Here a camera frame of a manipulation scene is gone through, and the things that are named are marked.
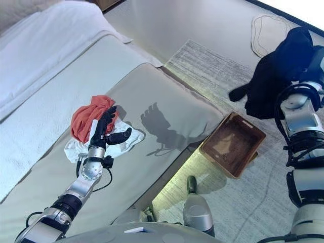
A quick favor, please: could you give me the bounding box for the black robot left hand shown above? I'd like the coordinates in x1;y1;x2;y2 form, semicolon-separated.
88;105;133;150

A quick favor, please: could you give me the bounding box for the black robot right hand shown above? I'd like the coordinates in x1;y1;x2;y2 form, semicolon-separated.
301;46;324;85

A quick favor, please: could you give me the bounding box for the orange garment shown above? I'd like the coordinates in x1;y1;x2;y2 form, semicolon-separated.
70;95;121;142

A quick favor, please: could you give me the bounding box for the white garment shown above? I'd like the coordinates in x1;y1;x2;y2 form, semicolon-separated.
63;118;146;164

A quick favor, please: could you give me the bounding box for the black garment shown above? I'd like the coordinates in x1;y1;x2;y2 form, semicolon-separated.
229;27;314;119

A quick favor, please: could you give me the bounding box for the pale textured bed blanket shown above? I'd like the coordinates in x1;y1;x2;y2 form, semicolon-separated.
0;30;163;203

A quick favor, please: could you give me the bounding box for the bed with grey cover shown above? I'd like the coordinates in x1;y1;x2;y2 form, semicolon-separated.
0;63;226;243

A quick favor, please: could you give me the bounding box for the brown wicker basket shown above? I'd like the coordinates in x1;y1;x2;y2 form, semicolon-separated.
199;112;267;180

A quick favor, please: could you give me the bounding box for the oval beige floor mat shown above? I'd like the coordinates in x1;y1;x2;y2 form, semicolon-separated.
251;14;304;55

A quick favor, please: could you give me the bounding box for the white duvet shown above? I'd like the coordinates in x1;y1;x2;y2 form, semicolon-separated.
0;2;134;114

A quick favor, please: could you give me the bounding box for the grey robot torso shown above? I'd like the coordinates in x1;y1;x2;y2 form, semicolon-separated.
58;222;266;243

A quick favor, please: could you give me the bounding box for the silver robot right leg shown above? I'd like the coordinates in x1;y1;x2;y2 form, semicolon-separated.
182;175;216;238

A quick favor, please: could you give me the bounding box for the grey striped rug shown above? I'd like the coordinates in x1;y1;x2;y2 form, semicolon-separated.
151;39;324;243

